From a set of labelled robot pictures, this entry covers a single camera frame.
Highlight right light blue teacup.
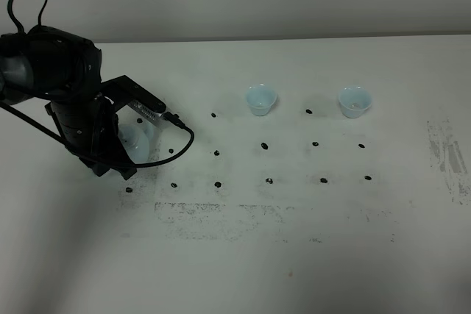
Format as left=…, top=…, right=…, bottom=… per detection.
left=338, top=86, right=372, bottom=118

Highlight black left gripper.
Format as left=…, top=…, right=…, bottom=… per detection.
left=45, top=95, right=137, bottom=179

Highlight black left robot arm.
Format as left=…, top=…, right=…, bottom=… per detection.
left=1, top=26, right=137, bottom=179

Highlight black left camera cable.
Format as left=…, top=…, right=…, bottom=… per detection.
left=0, top=0, right=195, bottom=168

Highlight light blue porcelain teapot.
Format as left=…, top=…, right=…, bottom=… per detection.
left=118, top=120, right=155, bottom=164

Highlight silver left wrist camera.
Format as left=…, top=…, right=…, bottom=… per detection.
left=100, top=76, right=172, bottom=125

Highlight light blue teacup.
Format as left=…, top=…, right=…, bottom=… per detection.
left=338, top=86, right=372, bottom=118
left=245, top=84, right=277, bottom=116

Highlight left light blue teacup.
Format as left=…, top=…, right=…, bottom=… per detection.
left=245, top=84, right=277, bottom=116

